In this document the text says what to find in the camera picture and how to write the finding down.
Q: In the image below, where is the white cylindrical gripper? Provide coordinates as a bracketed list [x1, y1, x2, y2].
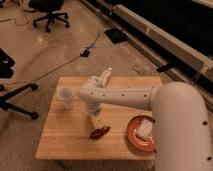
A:
[86, 103, 104, 129]

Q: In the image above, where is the dark red dried pepper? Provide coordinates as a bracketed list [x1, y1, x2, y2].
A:
[89, 126, 110, 139]

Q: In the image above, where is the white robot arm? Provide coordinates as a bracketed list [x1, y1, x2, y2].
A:
[79, 77, 213, 171]

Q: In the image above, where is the wooden table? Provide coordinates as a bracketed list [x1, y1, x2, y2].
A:
[35, 76, 164, 162]

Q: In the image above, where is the small white bottle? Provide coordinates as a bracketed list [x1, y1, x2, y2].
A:
[99, 67, 112, 87]

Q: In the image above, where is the white sponge block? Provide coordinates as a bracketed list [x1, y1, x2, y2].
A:
[136, 119, 152, 140]

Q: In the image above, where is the orange round plate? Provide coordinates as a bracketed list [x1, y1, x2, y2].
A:
[127, 115, 154, 153]

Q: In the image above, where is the black floor plate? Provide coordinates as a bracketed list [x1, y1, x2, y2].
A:
[105, 28, 127, 44]

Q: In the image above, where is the black chair base left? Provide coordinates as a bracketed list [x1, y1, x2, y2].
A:
[0, 48, 40, 121]

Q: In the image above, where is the black office chair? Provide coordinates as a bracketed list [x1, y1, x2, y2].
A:
[29, 0, 70, 33]

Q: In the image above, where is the black floor cable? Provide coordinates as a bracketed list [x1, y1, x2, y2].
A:
[0, 26, 111, 86]

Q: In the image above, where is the long grey rail beam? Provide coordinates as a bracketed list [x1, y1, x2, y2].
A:
[79, 0, 213, 83]

